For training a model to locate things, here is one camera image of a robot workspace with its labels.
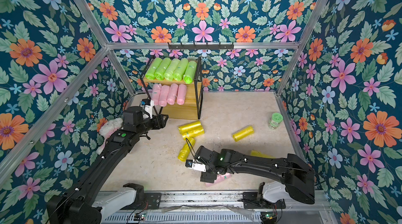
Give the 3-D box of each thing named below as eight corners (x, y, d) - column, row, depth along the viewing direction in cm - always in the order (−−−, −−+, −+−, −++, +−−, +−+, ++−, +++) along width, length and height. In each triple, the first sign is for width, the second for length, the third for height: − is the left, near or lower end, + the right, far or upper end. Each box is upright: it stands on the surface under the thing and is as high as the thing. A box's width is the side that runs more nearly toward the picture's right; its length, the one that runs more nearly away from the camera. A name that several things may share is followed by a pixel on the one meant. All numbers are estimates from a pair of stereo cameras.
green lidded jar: (269, 130, 101) (274, 120, 93) (266, 122, 105) (271, 112, 97) (278, 130, 101) (284, 120, 93) (276, 122, 105) (281, 112, 97)
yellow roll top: (179, 132, 99) (178, 129, 97) (178, 128, 101) (177, 125, 99) (201, 126, 102) (201, 124, 99) (200, 122, 104) (200, 120, 101)
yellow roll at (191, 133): (182, 140, 96) (181, 136, 92) (182, 133, 99) (181, 130, 95) (205, 137, 97) (204, 134, 93) (204, 131, 100) (204, 127, 96)
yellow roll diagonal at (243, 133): (235, 142, 95) (236, 140, 92) (231, 136, 97) (232, 134, 95) (253, 132, 99) (255, 130, 97) (249, 127, 102) (250, 124, 99)
